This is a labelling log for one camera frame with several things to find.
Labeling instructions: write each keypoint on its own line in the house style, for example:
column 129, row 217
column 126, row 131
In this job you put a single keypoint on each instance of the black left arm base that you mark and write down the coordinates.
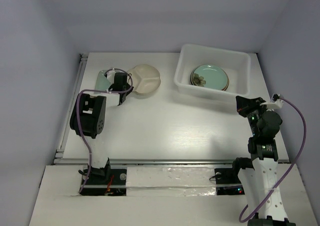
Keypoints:
column 113, row 185

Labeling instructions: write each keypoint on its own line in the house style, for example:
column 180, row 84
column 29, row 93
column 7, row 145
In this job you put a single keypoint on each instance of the cream divided dish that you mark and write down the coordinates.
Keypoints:
column 146, row 79

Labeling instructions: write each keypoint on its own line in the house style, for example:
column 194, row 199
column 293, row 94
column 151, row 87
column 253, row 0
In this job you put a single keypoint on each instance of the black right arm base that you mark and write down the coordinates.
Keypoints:
column 226, row 179

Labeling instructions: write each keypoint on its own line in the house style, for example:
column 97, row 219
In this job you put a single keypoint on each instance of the aluminium frame rail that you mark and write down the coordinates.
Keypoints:
column 64, row 133

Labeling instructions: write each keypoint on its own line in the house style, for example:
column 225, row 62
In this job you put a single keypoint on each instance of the beige bird painted plate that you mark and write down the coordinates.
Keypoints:
column 211, row 82

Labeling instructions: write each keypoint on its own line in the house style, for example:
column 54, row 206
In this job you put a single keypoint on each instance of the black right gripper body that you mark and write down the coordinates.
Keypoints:
column 253, row 111

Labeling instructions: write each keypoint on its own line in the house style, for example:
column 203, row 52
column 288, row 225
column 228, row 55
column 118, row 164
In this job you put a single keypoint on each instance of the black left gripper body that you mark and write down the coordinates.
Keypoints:
column 127, row 87

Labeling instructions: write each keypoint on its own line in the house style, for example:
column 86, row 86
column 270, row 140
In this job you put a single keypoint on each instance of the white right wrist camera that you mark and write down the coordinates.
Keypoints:
column 275, row 103

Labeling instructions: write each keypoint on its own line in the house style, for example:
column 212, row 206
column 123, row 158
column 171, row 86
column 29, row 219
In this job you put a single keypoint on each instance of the white plastic bin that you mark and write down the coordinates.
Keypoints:
column 237, row 66

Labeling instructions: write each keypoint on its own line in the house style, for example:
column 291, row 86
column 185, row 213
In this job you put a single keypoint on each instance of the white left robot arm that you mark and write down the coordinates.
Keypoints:
column 88, row 115

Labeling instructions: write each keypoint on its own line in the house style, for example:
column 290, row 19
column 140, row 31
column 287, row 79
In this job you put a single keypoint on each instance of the red plate with teal flower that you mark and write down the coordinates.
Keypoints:
column 227, row 85

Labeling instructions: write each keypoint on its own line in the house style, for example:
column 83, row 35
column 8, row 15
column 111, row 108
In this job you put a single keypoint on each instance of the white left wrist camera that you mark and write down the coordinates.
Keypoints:
column 110, row 74

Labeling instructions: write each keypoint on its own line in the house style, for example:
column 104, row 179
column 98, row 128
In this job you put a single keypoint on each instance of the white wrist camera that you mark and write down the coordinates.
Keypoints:
column 275, row 103
column 110, row 74

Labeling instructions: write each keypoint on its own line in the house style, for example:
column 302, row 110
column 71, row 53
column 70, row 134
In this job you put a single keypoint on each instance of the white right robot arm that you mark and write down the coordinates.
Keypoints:
column 258, row 174

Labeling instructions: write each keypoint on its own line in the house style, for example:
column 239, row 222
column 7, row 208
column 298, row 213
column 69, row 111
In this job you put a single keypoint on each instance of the light green rectangular dish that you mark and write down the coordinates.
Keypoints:
column 102, row 82

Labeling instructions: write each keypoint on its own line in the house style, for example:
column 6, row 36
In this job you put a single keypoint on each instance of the light green round plate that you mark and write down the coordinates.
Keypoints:
column 209, row 70

